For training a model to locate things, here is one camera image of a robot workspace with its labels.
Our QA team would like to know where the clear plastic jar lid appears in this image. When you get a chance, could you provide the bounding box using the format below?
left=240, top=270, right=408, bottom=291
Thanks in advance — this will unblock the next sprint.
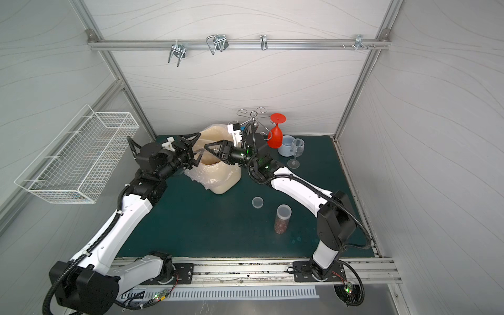
left=251, top=196, right=264, bottom=209

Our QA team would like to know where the jar with flowers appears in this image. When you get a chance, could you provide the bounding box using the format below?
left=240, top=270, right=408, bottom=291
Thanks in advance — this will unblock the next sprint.
left=274, top=204, right=292, bottom=234

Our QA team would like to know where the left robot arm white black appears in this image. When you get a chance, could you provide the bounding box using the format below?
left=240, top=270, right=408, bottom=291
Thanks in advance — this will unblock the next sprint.
left=42, top=133, right=202, bottom=314

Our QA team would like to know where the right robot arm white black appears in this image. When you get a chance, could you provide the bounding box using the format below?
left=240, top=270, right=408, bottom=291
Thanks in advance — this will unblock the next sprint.
left=203, top=133, right=371, bottom=282

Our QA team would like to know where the cream trash bin with bag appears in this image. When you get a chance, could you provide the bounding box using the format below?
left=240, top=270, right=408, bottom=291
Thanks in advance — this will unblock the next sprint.
left=185, top=124, right=242, bottom=194

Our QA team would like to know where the chrome glass holder stand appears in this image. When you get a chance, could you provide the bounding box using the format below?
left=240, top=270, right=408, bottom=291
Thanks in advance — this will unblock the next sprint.
left=236, top=106, right=270, bottom=136

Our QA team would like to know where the red plastic wine glass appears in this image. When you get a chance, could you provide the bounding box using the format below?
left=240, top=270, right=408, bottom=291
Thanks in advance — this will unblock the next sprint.
left=267, top=113, right=287, bottom=149

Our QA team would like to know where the clear wine glass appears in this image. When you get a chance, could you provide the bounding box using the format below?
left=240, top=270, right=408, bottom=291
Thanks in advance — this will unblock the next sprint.
left=287, top=139, right=305, bottom=169

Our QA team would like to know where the metal hook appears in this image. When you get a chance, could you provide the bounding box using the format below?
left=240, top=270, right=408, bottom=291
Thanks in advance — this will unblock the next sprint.
left=206, top=34, right=229, bottom=55
left=259, top=35, right=268, bottom=51
left=167, top=43, right=186, bottom=67

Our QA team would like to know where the white vent strip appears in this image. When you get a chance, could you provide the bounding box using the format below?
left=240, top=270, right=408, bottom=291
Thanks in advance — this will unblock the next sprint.
left=164, top=286, right=320, bottom=301

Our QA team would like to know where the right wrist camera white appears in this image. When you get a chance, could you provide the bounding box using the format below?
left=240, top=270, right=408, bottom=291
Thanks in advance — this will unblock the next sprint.
left=227, top=122, right=242, bottom=147

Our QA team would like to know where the aluminium top rail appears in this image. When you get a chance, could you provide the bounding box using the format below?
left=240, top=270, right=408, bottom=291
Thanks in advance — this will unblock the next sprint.
left=88, top=38, right=392, bottom=51

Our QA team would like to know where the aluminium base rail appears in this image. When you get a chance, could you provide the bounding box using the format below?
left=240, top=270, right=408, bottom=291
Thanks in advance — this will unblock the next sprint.
left=113, top=257, right=402, bottom=286

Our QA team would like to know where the white wire basket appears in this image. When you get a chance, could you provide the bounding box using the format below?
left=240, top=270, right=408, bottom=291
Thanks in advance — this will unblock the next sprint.
left=14, top=105, right=139, bottom=204

